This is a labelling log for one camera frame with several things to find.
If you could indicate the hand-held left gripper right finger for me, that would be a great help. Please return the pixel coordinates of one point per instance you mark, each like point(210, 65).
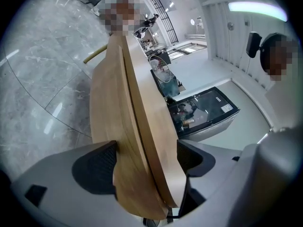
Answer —
point(213, 185)

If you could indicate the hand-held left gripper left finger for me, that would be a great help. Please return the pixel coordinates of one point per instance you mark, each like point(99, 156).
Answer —
point(71, 197)

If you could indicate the oval wooden table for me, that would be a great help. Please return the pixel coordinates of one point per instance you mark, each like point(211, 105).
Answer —
point(151, 103)

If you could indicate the black glass-door fridge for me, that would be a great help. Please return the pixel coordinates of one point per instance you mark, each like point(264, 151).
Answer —
point(213, 112)

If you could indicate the person's white shirt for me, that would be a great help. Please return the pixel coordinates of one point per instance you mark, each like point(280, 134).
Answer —
point(288, 107)

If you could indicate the clear water jug red label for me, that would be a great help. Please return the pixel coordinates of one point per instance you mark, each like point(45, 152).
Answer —
point(158, 66)

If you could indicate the person's head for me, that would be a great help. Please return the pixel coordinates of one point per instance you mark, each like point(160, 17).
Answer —
point(279, 55)

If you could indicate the black mezzanine railing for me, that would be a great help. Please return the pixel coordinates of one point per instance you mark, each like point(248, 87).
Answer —
point(170, 32)

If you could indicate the white ceiling tube light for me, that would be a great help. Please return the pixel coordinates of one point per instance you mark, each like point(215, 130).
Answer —
point(255, 8)

